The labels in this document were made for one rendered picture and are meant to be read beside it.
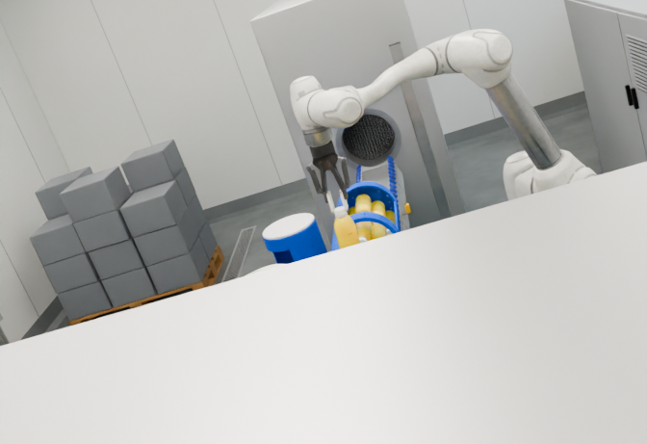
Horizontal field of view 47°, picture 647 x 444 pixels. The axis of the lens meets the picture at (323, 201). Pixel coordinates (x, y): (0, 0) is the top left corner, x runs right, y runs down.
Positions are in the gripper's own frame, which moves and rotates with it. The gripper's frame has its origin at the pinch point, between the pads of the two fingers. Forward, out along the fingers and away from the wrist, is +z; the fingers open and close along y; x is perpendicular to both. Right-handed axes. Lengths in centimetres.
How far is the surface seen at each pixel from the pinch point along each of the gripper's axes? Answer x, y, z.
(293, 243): -103, 55, 54
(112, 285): -274, 277, 133
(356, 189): -93, 15, 30
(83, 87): -472, 352, -5
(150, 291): -278, 248, 146
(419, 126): -150, -12, 23
